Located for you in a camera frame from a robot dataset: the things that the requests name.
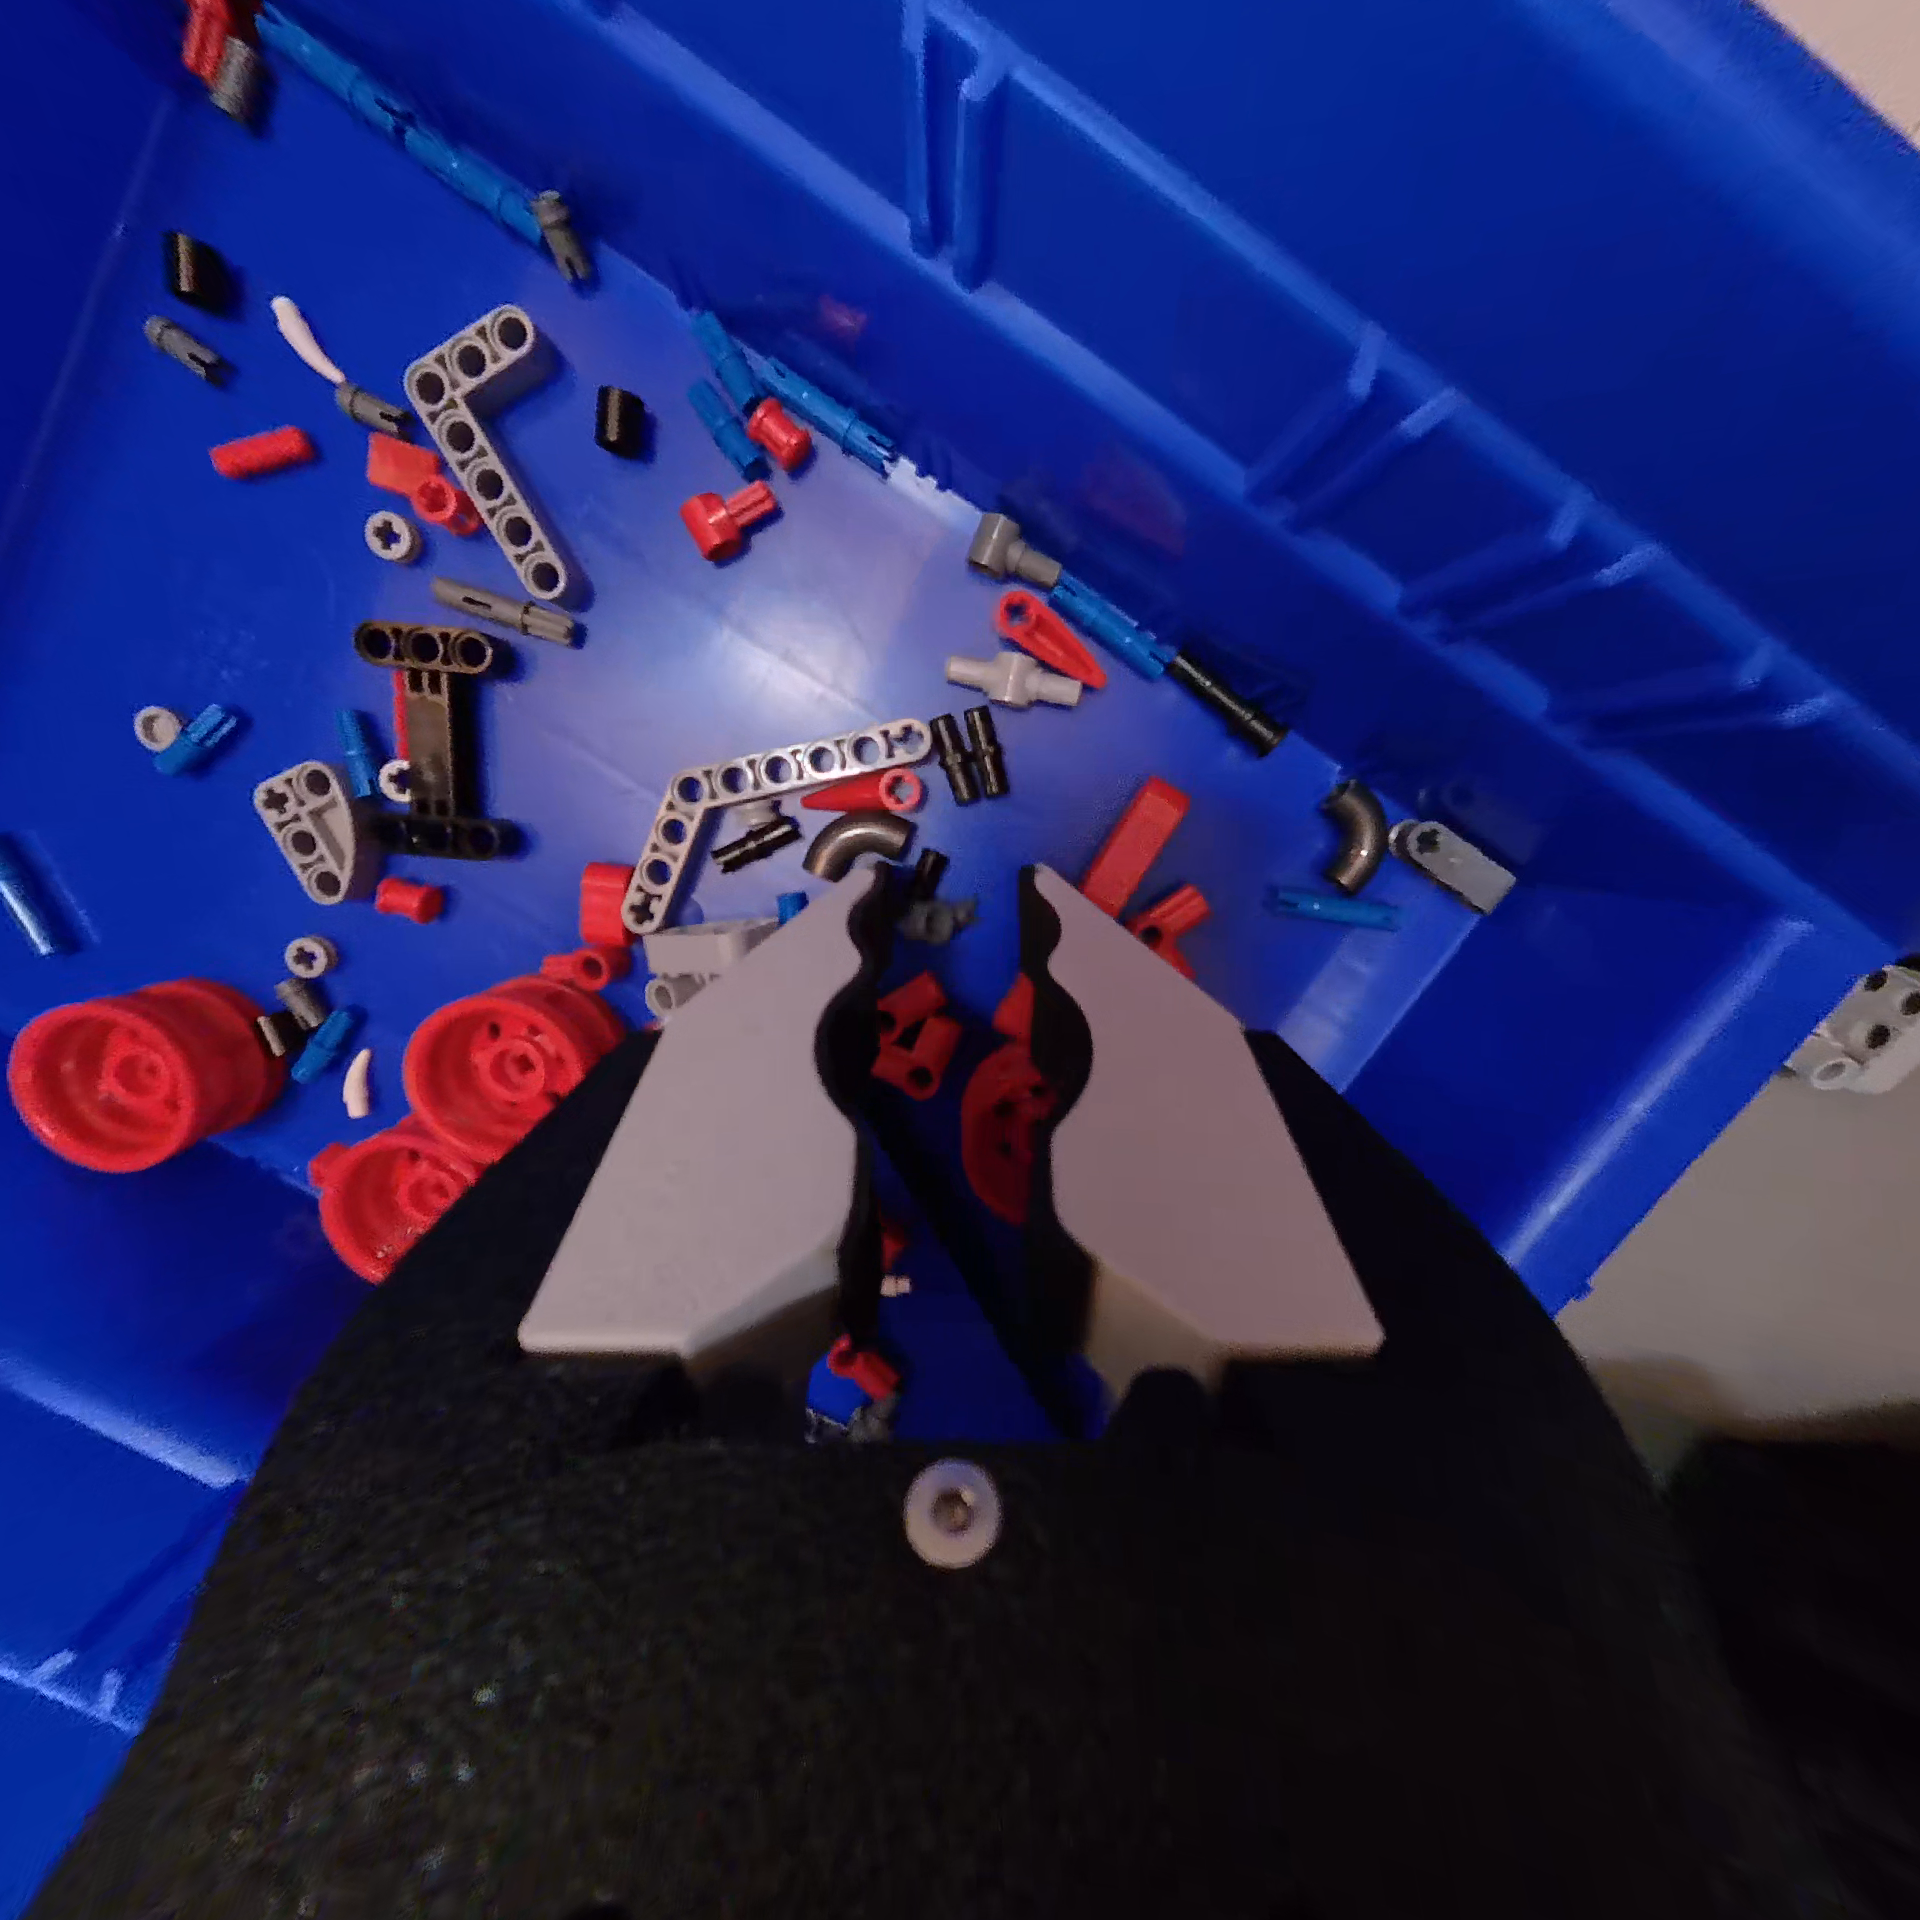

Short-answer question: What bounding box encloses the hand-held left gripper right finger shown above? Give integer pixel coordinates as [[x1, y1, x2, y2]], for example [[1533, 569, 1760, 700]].
[[1020, 865, 1385, 1422]]

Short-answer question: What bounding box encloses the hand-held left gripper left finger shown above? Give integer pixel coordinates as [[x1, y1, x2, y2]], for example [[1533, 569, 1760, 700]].
[[516, 865, 902, 1390]]

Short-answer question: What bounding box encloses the blue plastic bin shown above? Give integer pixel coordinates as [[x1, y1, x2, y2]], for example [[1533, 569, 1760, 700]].
[[0, 0, 1920, 1785]]

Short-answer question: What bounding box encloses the dark grey toy elbow pipe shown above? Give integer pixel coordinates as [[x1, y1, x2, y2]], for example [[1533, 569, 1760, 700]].
[[803, 807, 917, 882], [1321, 778, 1392, 899]]

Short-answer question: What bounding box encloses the red half gear piece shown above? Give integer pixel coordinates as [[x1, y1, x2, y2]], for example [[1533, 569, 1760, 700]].
[[960, 973, 1070, 1226]]

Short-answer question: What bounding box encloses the red toy wheel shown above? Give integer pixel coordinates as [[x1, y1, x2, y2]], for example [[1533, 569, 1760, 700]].
[[8, 979, 291, 1177], [403, 973, 633, 1159], [306, 1128, 504, 1287]]

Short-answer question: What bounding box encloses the red double toy connector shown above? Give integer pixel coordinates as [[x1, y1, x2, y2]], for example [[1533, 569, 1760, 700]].
[[869, 969, 968, 1091]]

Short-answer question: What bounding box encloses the small dark toy connector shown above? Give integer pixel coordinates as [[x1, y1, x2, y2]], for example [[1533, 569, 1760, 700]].
[[902, 849, 980, 946]]

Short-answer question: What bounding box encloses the red flat toy beam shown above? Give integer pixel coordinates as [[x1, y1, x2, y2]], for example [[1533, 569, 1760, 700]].
[[1079, 774, 1191, 920]]

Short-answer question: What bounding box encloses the grey long angled toy beam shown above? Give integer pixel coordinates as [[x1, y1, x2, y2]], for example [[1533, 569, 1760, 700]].
[[620, 720, 934, 936]]

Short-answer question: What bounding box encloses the short grey toy beam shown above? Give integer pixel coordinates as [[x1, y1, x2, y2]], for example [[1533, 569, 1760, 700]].
[[1385, 818, 1518, 918]]

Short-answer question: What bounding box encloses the pair of black toy pins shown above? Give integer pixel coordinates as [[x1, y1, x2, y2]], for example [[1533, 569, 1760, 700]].
[[927, 704, 1005, 807]]

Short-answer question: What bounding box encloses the black toy axle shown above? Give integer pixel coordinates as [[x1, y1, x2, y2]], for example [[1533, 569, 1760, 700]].
[[1168, 648, 1294, 758]]

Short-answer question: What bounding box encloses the grey triangular toy plate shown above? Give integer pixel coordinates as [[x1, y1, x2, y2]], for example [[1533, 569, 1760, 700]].
[[252, 762, 386, 909]]

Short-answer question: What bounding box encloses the light grey toy connector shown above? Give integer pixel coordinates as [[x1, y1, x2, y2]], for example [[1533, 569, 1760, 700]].
[[944, 648, 1085, 712]]

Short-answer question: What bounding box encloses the red toy cam piece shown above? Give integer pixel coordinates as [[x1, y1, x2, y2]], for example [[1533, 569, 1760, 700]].
[[993, 588, 1111, 691]]

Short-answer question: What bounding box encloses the dark grey toy axle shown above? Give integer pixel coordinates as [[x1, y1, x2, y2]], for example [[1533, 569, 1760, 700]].
[[432, 574, 583, 648]]

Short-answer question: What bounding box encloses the grey toy axle connector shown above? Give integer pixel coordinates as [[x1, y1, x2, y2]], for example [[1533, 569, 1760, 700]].
[[968, 511, 1066, 592]]

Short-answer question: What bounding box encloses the light grey toy assembly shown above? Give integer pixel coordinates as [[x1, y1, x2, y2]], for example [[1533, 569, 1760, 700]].
[[1783, 965, 1920, 1096]]

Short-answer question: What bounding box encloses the red flat toy connector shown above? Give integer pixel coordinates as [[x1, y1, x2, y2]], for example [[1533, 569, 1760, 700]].
[[367, 436, 483, 535]]

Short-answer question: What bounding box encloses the grey L-shaped toy beam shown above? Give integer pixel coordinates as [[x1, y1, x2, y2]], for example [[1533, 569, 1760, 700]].
[[403, 305, 583, 604]]

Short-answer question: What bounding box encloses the cluster of blue pins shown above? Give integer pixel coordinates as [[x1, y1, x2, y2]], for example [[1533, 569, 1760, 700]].
[[687, 307, 905, 480]]

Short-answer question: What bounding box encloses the long blue axle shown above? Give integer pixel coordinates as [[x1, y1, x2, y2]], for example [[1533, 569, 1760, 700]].
[[252, 14, 545, 244]]

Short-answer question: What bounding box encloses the red and grey toy spring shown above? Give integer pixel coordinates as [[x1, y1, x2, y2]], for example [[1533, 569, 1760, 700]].
[[181, 0, 272, 121]]

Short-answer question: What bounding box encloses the light grey toy bracket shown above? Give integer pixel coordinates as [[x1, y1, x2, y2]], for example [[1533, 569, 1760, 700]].
[[640, 918, 783, 1027]]

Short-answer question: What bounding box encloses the black H-shaped toy frame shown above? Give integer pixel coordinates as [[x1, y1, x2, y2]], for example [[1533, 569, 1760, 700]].
[[353, 622, 523, 862]]

